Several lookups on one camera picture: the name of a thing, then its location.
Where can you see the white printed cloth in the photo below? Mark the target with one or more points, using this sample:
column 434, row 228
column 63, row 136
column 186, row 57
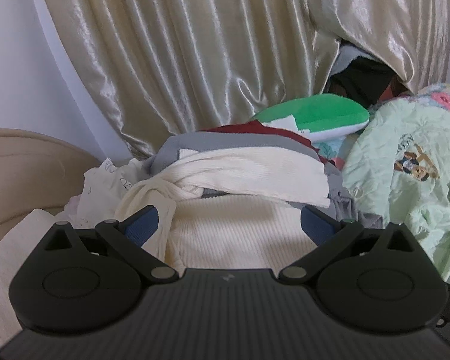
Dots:
column 101, row 187

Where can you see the beige padded headboard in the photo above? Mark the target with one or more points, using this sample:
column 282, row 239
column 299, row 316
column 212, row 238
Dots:
column 22, row 165

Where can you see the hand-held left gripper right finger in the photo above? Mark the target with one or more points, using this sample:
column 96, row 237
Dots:
column 315, row 225

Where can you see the light green printed blanket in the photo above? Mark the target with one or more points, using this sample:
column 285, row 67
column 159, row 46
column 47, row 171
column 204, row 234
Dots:
column 416, row 202

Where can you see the dark wooden furniture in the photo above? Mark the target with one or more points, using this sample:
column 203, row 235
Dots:
column 363, row 78

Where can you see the green and white pillow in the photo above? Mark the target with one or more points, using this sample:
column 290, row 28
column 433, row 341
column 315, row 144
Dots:
column 322, row 112

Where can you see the white textured towel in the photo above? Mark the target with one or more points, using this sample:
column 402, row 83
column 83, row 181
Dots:
column 7, row 270

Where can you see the grey garment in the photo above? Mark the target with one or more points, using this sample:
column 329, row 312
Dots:
column 217, row 140

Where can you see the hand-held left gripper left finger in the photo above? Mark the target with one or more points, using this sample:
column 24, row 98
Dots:
column 142, row 225

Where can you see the cream knitted sweater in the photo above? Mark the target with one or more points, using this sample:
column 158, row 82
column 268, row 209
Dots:
column 240, row 228

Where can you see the dark red garment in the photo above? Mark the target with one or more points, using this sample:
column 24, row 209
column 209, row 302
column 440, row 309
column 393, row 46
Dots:
column 247, row 127

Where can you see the cream satin curtain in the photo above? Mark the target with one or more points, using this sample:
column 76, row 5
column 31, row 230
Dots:
column 172, row 45

